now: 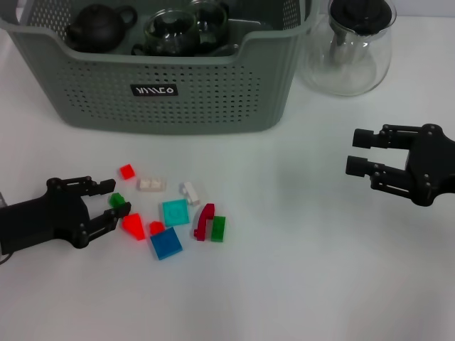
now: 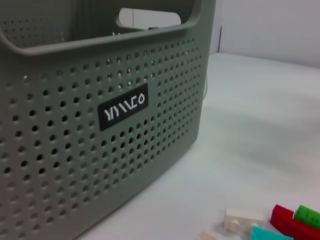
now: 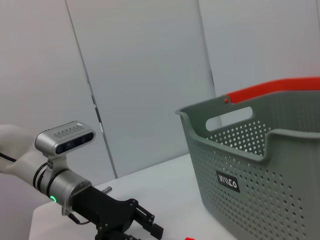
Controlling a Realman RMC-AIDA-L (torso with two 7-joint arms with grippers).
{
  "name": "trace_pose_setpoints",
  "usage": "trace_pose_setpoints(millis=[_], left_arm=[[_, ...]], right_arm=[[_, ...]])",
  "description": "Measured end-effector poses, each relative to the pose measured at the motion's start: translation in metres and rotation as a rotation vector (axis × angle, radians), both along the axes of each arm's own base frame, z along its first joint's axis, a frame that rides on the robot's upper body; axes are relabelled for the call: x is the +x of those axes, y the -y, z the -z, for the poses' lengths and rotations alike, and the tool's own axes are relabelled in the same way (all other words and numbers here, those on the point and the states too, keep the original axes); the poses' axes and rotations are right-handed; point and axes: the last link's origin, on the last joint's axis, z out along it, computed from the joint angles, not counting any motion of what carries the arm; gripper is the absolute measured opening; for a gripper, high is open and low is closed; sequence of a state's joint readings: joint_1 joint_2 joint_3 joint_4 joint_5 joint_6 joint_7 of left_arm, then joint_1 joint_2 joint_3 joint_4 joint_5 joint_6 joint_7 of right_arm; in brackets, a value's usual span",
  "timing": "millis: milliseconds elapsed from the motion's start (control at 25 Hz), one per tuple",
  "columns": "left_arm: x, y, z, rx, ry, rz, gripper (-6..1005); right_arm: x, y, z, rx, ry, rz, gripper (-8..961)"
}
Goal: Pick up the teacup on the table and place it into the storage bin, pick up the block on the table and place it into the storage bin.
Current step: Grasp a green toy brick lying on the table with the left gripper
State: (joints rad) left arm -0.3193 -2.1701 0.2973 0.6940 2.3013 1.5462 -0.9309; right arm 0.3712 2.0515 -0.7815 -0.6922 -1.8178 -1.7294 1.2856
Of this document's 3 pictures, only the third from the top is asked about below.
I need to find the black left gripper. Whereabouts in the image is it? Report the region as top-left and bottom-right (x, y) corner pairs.
(71, 186), (165, 240)

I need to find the grey-green perforated storage bin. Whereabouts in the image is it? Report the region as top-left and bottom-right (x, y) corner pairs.
(174, 89), (320, 240)

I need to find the thin black cable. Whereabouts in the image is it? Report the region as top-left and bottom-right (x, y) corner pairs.
(0, 151), (20, 165)
(66, 211), (97, 225)

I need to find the red bin handle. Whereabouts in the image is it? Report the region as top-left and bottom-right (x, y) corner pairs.
(223, 77), (320, 105)

